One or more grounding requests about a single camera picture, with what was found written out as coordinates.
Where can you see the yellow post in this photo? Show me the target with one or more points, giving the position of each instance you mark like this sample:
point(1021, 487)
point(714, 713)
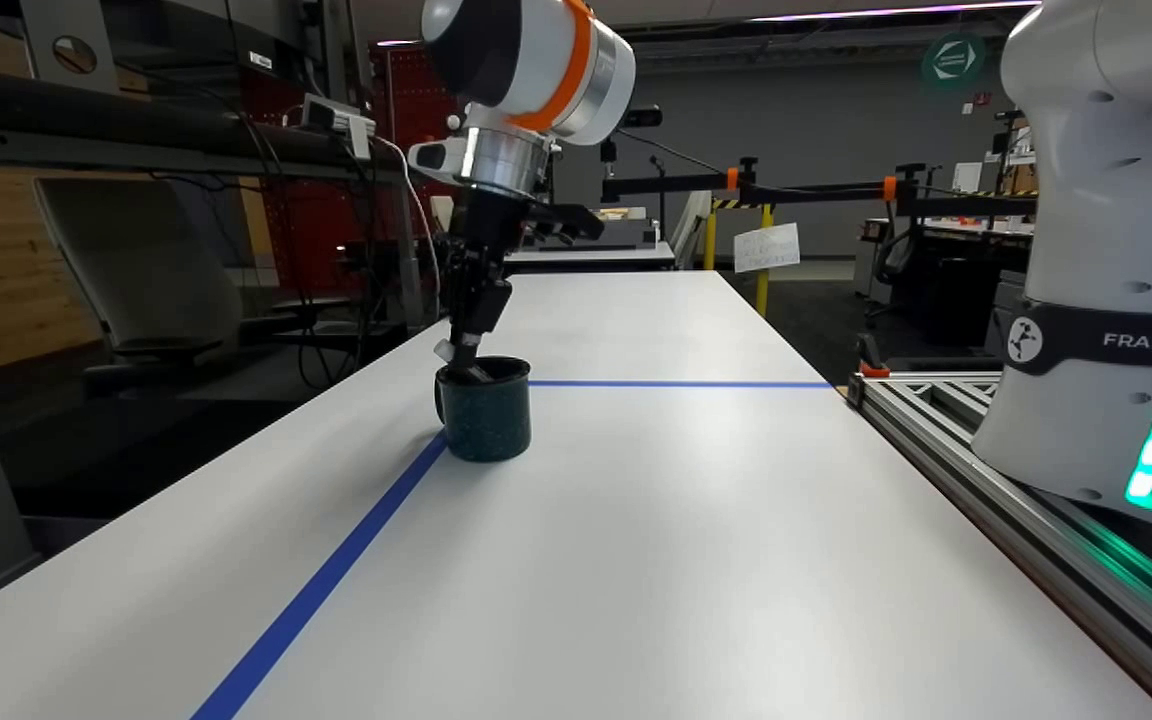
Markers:
point(710, 238)
point(767, 253)

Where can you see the background white table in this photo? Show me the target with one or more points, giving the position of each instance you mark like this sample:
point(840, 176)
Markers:
point(600, 253)

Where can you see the grey box under shelf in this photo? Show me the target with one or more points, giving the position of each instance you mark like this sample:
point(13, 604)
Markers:
point(159, 265)

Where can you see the white power strip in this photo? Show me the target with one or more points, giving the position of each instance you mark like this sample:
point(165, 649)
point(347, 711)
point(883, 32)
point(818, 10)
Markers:
point(341, 127)

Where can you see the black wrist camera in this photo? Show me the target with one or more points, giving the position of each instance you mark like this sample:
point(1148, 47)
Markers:
point(566, 220)

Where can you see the red cabinet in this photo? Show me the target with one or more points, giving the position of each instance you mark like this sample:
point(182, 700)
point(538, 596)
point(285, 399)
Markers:
point(400, 102)

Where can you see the grey marker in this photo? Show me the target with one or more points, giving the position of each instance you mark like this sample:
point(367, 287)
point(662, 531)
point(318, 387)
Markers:
point(447, 351)

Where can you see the white paper sign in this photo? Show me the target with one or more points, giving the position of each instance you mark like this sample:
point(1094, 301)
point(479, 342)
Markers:
point(767, 251)

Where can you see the dark green mug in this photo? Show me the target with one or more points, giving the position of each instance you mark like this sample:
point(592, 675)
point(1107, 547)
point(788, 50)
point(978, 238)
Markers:
point(484, 413)

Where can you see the round green logo sign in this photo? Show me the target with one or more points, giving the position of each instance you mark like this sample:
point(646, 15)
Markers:
point(953, 63)

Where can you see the dark metal shelf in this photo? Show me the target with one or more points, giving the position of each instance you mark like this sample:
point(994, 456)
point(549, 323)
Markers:
point(120, 133)

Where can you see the long blue tape line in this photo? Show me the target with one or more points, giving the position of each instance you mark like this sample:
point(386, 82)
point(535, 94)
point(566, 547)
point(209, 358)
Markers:
point(339, 567)

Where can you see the aluminium rail frame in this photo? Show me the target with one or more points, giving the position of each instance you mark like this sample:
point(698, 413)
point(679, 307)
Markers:
point(1068, 532)

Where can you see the short blue tape line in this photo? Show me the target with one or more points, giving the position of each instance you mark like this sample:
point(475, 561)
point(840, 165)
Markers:
point(680, 387)

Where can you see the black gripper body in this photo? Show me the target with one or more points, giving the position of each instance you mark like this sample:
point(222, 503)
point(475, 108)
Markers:
point(479, 263)

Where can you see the black bar with orange clamps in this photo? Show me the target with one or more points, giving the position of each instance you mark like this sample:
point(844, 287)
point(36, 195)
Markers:
point(818, 189)

